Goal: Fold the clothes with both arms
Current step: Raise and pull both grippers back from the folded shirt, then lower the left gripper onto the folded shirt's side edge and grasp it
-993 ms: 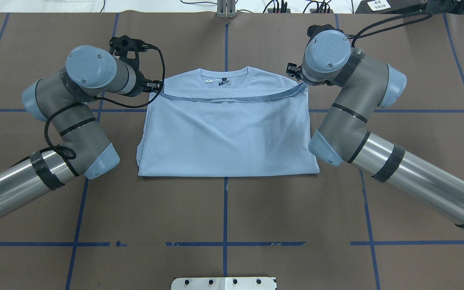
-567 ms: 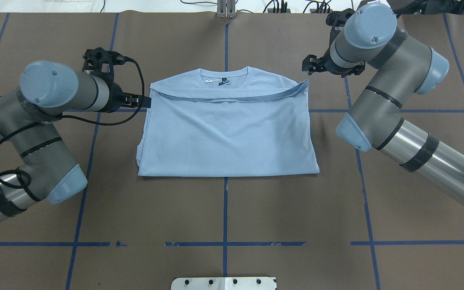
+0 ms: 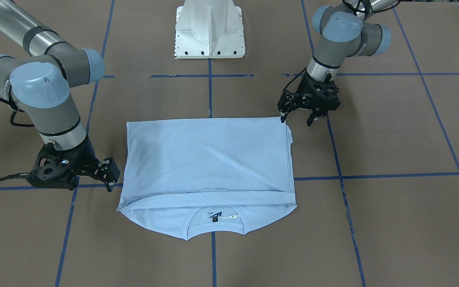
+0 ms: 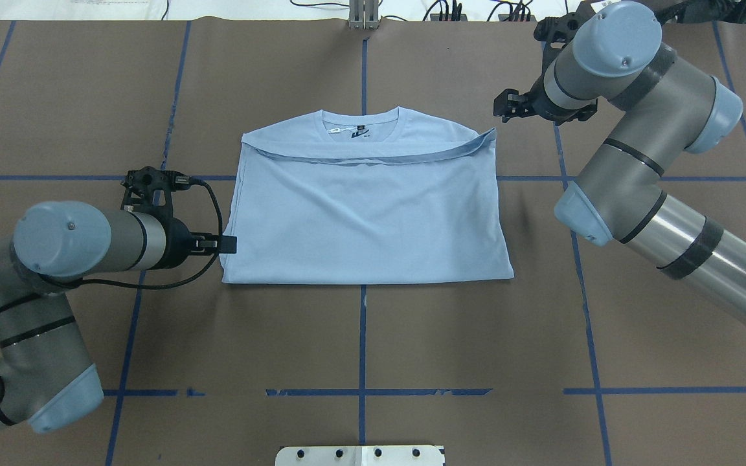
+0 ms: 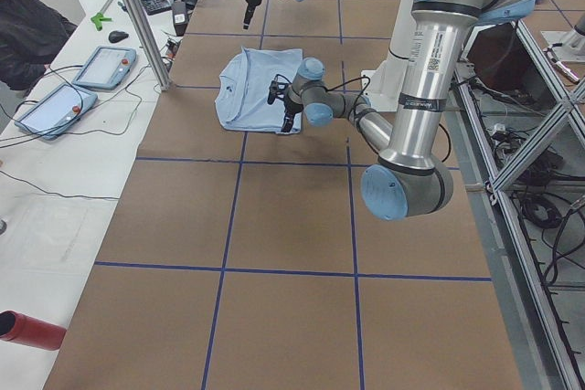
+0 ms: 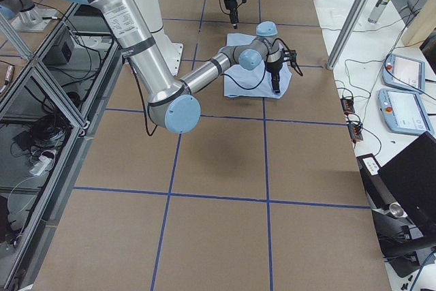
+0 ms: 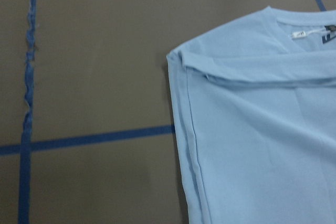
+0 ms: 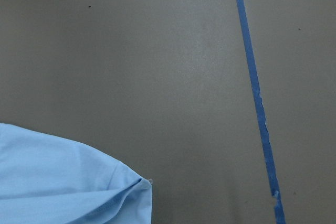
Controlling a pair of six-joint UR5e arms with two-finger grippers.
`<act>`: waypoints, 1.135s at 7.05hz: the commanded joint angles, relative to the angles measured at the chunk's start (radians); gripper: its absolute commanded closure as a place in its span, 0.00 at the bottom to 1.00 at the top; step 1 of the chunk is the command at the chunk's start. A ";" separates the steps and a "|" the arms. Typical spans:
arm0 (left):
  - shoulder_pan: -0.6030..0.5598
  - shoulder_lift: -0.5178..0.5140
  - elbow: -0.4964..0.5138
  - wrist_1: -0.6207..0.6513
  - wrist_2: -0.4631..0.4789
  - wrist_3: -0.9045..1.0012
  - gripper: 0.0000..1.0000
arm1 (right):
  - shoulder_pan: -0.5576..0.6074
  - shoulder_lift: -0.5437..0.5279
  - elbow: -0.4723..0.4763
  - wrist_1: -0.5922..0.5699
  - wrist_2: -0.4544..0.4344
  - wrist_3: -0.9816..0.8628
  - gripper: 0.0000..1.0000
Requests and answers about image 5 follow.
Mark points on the light blue t-shirt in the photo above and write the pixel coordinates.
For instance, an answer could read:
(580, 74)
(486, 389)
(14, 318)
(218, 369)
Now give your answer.
(242, 103)

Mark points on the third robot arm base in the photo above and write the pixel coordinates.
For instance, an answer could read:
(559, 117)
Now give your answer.
(565, 47)

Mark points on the black computer mouse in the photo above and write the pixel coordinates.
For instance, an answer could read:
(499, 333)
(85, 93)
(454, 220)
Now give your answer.
(117, 36)

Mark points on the green plastic tool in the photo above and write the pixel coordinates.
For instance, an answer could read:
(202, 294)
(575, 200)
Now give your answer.
(99, 19)

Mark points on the far teach pendant blue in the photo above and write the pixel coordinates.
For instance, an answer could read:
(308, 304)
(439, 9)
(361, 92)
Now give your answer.
(106, 68)

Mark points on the teach pendant blue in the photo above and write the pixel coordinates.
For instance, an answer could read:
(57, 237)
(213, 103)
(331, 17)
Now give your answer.
(106, 68)
(55, 113)

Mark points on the seated person in black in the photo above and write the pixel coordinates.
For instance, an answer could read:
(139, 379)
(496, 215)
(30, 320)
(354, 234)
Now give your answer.
(32, 35)

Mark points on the near teach pendant blue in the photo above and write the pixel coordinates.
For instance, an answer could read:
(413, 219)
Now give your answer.
(55, 113)

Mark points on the red cylinder bottle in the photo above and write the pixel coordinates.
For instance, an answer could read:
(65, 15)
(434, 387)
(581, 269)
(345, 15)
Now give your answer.
(25, 330)

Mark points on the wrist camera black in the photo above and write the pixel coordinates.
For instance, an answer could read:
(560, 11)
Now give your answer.
(277, 88)

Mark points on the white camera pillar with base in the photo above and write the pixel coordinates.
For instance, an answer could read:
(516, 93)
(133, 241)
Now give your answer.
(385, 82)

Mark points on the aluminium frame post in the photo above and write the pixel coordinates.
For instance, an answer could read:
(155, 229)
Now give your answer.
(145, 34)

